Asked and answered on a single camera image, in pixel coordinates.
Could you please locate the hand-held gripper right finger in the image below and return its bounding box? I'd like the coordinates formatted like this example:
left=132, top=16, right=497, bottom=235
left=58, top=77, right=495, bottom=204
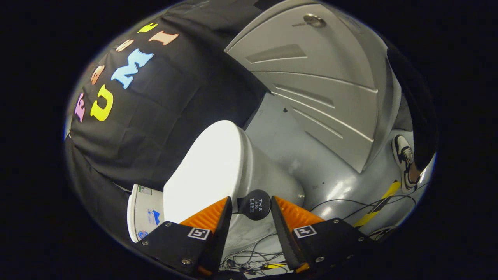
left=270, top=196, right=368, bottom=275

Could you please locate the black backdrop cloth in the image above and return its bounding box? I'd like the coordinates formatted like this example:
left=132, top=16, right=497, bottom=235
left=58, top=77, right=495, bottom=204
left=64, top=0, right=273, bottom=249

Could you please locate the long black cable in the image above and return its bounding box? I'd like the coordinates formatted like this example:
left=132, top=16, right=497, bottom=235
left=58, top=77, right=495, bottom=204
left=310, top=194, right=417, bottom=222

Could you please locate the yellow black floor tape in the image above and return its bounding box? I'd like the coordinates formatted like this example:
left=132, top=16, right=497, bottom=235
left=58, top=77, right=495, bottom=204
left=353, top=180, right=402, bottom=228

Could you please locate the round metal cabinet lock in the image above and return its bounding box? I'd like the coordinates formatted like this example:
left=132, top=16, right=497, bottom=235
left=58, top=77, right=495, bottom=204
left=303, top=14, right=327, bottom=29

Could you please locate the black white sneaker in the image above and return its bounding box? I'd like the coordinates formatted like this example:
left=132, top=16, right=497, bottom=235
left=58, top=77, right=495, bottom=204
left=392, top=134, right=421, bottom=194

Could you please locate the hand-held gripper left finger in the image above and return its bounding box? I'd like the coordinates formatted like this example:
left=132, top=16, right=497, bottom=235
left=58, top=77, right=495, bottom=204
left=141, top=196, right=234, bottom=277

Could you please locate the black round lid knob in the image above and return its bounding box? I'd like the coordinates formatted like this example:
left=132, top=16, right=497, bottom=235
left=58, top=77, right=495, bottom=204
left=237, top=189, right=271, bottom=221

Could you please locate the person's leg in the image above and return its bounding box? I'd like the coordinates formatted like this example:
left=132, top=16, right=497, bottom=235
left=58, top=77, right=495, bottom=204
left=386, top=45, right=439, bottom=172

